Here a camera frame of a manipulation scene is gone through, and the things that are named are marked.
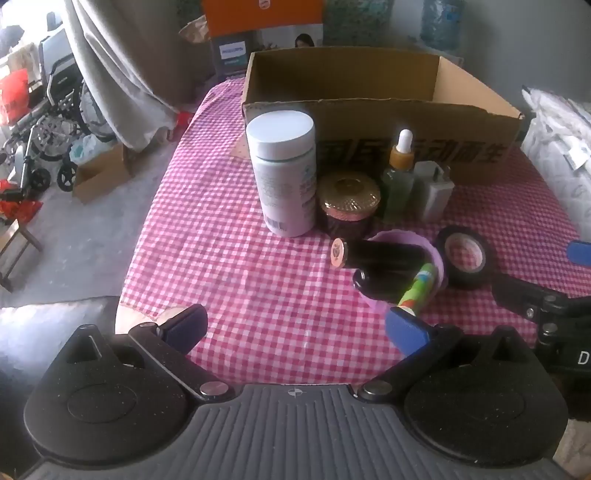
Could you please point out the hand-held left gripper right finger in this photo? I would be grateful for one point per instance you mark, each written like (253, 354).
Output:
(406, 332)

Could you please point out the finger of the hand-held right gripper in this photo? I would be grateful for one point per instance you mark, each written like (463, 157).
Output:
(517, 288)
(581, 253)

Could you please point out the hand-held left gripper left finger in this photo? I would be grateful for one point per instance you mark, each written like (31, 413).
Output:
(187, 325)

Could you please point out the green tube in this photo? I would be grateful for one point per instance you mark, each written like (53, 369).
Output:
(418, 286)

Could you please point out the small black bottle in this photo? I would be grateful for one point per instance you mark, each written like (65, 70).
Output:
(378, 284)

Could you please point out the black tape roll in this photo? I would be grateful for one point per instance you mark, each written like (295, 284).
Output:
(461, 279)

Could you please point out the pink plastic bowl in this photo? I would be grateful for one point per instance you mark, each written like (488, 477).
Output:
(441, 270)

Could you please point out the black bottle rose cap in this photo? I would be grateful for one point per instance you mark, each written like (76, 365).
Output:
(388, 254)

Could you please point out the white charger plug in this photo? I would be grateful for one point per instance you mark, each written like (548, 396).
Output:
(431, 194)

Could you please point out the green glass dropper bottle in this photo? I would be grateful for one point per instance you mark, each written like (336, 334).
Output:
(398, 189)

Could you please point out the white quilted package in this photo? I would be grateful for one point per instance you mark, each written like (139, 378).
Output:
(563, 147)

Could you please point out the dark jar gold lid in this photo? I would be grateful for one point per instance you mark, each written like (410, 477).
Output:
(348, 194)

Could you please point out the small cardboard box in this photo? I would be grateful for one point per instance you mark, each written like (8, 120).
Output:
(99, 173)

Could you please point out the white supplement bottle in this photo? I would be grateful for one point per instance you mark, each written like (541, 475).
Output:
(281, 175)

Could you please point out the wooden stool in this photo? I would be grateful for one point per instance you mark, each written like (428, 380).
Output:
(18, 240)

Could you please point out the red plastic item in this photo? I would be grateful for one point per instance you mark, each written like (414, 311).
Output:
(182, 122)

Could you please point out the clear plastic bag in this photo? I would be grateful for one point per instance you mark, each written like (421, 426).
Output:
(87, 147)

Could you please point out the red plastic bag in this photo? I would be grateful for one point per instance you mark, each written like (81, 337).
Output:
(21, 207)

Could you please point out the large water bottle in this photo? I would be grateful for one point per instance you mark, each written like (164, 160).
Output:
(441, 23)

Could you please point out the grey curtain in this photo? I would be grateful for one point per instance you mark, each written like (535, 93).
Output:
(120, 60)

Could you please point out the wheelchair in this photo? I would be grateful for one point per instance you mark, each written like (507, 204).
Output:
(55, 64)

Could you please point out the orange printed carton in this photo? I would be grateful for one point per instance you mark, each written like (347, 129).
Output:
(258, 14)

